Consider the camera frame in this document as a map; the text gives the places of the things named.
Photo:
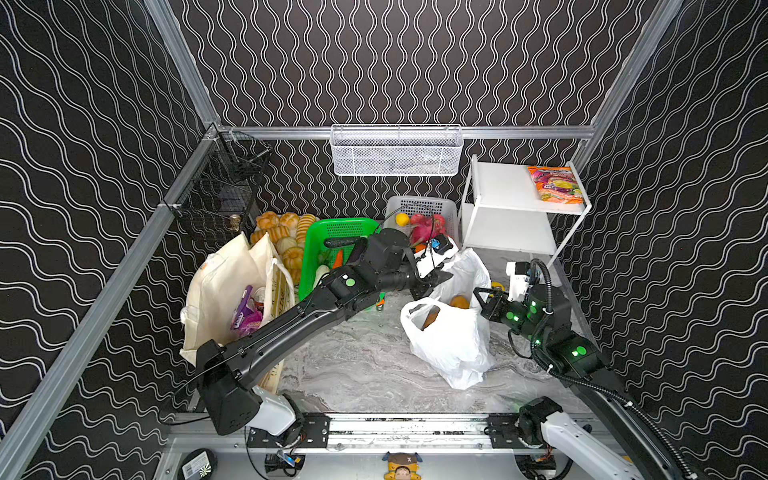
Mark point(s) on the pink dragon fruit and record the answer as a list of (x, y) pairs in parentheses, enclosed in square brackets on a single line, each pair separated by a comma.
[(426, 227)]

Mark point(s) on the brown potato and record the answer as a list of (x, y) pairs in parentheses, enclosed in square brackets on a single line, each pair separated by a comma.
[(431, 317)]

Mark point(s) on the yellow mango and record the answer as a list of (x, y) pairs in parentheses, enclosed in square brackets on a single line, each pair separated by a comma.
[(460, 302)]

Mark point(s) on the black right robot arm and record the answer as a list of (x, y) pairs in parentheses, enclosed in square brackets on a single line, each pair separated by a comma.
[(578, 365)]

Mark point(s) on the green plastic basket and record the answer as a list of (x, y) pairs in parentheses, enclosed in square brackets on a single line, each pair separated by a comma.
[(325, 238)]

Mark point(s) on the white plastic grocery bag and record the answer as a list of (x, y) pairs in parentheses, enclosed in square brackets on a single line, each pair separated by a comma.
[(456, 345)]

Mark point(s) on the dark green cucumber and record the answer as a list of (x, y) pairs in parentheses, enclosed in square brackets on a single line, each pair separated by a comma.
[(340, 242)]

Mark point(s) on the purple Fox's candy bag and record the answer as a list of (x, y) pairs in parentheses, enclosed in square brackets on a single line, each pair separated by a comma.
[(249, 314)]

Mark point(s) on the small toy figure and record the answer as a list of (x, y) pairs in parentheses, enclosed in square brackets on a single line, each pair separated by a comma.
[(402, 466)]

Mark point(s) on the black wire rack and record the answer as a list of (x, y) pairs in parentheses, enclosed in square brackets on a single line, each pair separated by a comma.
[(221, 200)]

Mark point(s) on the orange carrot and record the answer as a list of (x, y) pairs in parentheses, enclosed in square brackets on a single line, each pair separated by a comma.
[(339, 259)]

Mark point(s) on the white daikon radish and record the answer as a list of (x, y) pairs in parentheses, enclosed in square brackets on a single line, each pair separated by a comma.
[(321, 271)]

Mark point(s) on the braided bread middle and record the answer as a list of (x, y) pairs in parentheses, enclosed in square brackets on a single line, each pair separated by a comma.
[(288, 233)]

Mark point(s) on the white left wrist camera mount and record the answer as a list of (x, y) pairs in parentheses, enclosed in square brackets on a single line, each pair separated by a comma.
[(436, 252)]

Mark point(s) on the white wire wall basket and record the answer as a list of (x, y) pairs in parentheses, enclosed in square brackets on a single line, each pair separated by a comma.
[(396, 150)]

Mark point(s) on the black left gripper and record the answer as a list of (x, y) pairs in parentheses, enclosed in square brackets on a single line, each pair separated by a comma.
[(420, 282)]

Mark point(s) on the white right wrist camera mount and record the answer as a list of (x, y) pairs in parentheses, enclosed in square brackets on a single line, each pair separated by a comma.
[(519, 276)]

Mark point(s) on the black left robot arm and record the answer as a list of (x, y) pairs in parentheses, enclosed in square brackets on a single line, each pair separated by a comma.
[(227, 376)]

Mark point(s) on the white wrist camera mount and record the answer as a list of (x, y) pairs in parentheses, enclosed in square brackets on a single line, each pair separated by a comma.
[(519, 276), (436, 252)]

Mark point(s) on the cream floral tote bag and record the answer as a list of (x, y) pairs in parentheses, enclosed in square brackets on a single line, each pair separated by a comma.
[(216, 292)]

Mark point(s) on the white two-tier shelf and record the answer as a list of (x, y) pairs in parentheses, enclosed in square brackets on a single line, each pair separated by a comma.
[(501, 210)]

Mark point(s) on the orange candy bag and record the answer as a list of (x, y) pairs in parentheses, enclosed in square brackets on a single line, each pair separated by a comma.
[(556, 185)]

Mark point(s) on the white plastic basket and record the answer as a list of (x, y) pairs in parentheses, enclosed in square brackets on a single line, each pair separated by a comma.
[(427, 206)]

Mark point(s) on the yellow lemon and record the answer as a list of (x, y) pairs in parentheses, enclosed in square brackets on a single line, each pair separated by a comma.
[(402, 219)]

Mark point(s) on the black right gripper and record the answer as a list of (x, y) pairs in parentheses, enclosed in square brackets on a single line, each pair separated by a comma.
[(488, 303)]

